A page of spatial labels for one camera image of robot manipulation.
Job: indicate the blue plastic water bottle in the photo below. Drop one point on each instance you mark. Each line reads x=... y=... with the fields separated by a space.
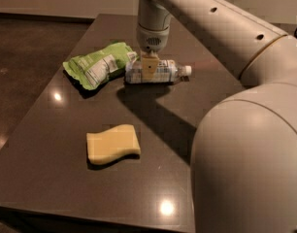
x=168 y=71

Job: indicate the green rice chip bag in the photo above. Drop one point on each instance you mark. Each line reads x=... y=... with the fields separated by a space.
x=99 y=67

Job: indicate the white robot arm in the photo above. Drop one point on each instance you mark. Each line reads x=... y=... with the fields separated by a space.
x=244 y=156

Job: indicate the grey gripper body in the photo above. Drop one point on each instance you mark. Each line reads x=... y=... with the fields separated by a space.
x=152 y=40

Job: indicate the yellow sponge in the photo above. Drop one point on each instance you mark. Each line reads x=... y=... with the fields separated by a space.
x=112 y=144

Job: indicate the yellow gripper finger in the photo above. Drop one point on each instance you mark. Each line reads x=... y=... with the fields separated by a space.
x=149 y=62

